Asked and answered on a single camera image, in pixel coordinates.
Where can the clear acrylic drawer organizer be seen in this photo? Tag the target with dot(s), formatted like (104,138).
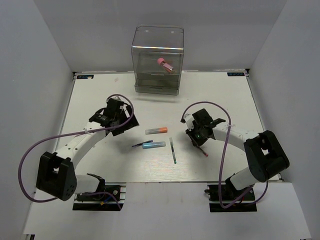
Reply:
(151,42)

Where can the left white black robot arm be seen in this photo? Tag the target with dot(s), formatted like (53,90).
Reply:
(56,174)

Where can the green pen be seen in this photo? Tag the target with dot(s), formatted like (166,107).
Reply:
(172,150)

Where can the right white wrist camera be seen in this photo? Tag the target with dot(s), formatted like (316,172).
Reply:
(189,121)

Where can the purple pen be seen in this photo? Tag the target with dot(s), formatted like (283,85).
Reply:
(141,143)

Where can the pink capped marker tube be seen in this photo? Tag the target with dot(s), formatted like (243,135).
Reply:
(167,65)

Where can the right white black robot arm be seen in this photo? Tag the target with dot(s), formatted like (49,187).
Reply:
(265,156)

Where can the red pen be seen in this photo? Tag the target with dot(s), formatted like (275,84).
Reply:
(200,149)

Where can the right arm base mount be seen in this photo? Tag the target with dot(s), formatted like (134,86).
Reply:
(243,205)

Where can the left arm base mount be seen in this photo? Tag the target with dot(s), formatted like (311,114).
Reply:
(100,196)

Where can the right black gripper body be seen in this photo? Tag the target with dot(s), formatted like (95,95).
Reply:
(197,134)

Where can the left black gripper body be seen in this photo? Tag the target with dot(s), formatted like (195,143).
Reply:
(120,118)

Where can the blue capped highlighter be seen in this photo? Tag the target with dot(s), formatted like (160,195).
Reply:
(151,145)

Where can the orange capped highlighter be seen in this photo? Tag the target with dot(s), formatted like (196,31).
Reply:
(159,130)

